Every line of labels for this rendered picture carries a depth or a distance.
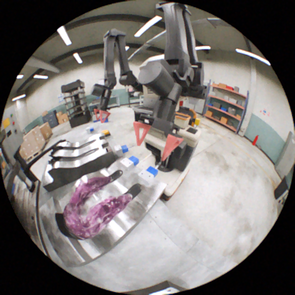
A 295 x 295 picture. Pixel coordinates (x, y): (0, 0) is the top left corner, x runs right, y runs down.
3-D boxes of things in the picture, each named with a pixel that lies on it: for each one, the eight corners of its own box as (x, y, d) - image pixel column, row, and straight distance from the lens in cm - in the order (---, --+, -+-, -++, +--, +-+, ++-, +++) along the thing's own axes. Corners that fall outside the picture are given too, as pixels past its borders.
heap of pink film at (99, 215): (107, 173, 40) (101, 161, 34) (137, 200, 31) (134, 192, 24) (63, 208, 45) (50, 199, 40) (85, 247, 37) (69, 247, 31)
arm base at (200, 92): (208, 87, 54) (187, 84, 57) (208, 76, 48) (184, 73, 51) (204, 100, 48) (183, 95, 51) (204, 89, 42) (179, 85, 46)
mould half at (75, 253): (124, 163, 49) (120, 148, 42) (164, 190, 40) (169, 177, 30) (55, 218, 57) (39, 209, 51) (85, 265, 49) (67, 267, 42)
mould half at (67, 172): (106, 141, 72) (101, 126, 66) (116, 162, 51) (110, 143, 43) (53, 164, 85) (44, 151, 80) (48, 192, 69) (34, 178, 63)
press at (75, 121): (91, 115, 595) (85, 82, 591) (88, 122, 447) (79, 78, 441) (77, 119, 616) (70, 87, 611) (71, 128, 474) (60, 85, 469)
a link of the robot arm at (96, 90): (117, 80, 59) (110, 83, 66) (99, 73, 55) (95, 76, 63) (110, 99, 56) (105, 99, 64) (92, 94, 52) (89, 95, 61)
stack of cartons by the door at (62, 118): (70, 119, 739) (66, 108, 731) (69, 120, 710) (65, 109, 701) (61, 123, 775) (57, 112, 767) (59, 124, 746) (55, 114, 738)
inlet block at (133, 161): (140, 154, 49) (139, 147, 45) (146, 158, 46) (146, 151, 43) (122, 169, 43) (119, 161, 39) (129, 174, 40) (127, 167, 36)
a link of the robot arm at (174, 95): (185, 89, 28) (168, 87, 31) (177, 74, 23) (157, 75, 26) (178, 110, 26) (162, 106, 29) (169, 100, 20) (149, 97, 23)
